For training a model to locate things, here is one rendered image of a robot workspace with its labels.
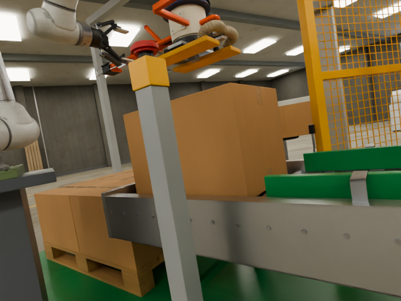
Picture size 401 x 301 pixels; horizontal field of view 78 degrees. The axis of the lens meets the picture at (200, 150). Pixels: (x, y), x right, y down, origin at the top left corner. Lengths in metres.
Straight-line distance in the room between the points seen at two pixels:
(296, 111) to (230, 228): 2.23
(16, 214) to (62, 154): 11.48
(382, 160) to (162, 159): 0.87
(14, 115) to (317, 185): 1.26
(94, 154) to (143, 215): 11.82
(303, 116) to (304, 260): 2.28
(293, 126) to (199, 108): 2.04
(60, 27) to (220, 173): 0.76
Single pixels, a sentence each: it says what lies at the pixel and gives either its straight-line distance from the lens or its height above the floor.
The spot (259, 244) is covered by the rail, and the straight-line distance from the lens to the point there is 0.74.
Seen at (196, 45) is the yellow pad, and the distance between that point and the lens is 1.04.
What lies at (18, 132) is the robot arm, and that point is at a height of 0.94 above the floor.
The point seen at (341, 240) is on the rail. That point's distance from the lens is 0.67.
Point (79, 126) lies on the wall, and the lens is 12.79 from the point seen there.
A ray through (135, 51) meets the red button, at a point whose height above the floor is 1.02.
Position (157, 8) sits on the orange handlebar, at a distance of 1.02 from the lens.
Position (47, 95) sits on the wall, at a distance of 12.95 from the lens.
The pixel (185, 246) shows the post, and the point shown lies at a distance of 0.68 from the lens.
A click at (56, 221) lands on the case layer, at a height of 0.34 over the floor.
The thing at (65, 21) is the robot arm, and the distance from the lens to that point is 1.09.
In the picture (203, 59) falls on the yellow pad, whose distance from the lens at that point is 1.23.
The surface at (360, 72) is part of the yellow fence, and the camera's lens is 1.59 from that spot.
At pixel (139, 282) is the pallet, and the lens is 1.52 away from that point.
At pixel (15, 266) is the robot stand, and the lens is 1.26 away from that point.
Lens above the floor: 0.80
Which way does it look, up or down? 3 degrees down
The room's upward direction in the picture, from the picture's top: 9 degrees counter-clockwise
